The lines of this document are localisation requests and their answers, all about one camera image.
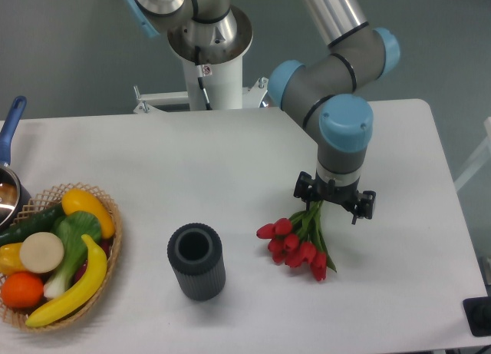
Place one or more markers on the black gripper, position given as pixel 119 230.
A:
pixel 362 205

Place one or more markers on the red tulip bouquet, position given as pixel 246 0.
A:
pixel 298 240

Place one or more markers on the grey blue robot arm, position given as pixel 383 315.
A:
pixel 320 99

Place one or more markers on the dark grey ribbed vase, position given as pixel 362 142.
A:
pixel 196 256

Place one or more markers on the black device at edge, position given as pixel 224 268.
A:
pixel 477 312

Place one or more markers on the yellow banana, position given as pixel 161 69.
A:
pixel 78 294

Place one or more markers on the yellow squash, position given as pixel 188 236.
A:
pixel 76 200

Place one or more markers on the green bok choy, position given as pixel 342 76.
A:
pixel 70 230

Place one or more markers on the green cucumber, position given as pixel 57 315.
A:
pixel 42 221

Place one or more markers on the beige round bun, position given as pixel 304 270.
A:
pixel 41 252

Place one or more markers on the orange fruit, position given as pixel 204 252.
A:
pixel 22 290

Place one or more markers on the yellow bell pepper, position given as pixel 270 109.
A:
pixel 10 259

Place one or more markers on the woven wicker basket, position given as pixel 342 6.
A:
pixel 42 201

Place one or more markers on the white frame at right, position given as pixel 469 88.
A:
pixel 478 158

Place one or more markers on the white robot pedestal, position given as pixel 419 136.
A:
pixel 211 55

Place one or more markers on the blue handled saucepan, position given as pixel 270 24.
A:
pixel 13 194

